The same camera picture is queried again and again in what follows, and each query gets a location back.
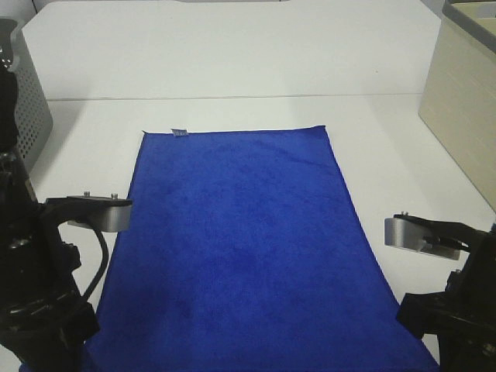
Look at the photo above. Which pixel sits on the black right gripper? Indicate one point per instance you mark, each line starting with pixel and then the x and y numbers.
pixel 462 317

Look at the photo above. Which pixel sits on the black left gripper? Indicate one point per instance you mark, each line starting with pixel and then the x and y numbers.
pixel 45 318

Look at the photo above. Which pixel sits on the blue microfibre towel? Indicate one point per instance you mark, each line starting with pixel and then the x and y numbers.
pixel 245 253

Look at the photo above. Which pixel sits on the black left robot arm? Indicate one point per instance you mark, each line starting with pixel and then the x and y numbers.
pixel 7 100

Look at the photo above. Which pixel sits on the grey perforated plastic basket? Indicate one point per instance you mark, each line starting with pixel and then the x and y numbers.
pixel 32 114

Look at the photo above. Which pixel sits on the beige plastic storage bin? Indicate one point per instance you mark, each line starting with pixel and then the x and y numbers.
pixel 458 102

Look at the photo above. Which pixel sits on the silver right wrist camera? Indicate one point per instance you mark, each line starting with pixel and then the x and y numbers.
pixel 403 234

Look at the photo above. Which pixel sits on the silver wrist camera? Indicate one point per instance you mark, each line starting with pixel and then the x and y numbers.
pixel 403 234
pixel 110 214

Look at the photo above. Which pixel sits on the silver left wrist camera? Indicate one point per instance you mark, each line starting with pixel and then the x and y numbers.
pixel 110 214

